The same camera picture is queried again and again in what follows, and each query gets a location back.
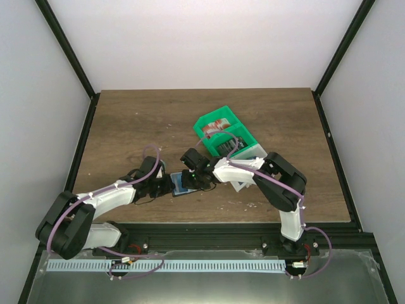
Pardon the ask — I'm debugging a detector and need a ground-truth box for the black card holder wallet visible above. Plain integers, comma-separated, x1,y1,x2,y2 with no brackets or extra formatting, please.
169,171,199,198

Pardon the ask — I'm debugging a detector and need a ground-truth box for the blue credit card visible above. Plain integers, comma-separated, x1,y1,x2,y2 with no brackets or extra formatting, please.
171,173,196,194

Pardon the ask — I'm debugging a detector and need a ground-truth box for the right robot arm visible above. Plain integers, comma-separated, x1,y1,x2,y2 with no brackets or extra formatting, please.
180,148,307,255

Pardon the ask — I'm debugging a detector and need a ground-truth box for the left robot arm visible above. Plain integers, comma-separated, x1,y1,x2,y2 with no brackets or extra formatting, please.
35,156,175,260

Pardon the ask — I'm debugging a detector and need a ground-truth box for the dark green credit cards stack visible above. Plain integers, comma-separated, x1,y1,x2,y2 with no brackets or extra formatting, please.
217,137,247,156

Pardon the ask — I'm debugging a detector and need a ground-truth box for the red credit cards stack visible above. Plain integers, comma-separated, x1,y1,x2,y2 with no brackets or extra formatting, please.
202,118,232,135

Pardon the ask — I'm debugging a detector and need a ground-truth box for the green bin middle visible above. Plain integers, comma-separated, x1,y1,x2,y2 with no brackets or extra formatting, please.
204,123,258,157

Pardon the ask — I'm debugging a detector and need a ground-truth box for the green bin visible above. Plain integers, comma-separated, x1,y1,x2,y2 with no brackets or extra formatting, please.
204,123,258,157
193,106,241,149

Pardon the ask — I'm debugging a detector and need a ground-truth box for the white bin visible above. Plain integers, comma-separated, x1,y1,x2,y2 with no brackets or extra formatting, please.
230,144,268,193

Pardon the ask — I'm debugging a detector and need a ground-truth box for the green bin left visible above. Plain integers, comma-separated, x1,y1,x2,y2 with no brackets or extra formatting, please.
193,106,241,149

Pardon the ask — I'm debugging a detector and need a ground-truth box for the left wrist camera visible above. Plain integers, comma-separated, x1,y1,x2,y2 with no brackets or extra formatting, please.
156,161,165,179

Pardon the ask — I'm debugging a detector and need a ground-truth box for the black aluminium frame rail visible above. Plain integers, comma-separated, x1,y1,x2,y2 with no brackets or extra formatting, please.
88,223,304,254

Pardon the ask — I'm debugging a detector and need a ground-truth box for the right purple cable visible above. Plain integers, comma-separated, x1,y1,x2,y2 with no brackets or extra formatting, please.
194,130,333,279

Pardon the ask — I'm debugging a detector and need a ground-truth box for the light blue cable duct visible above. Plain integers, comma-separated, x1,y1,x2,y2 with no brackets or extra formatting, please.
46,259,286,274

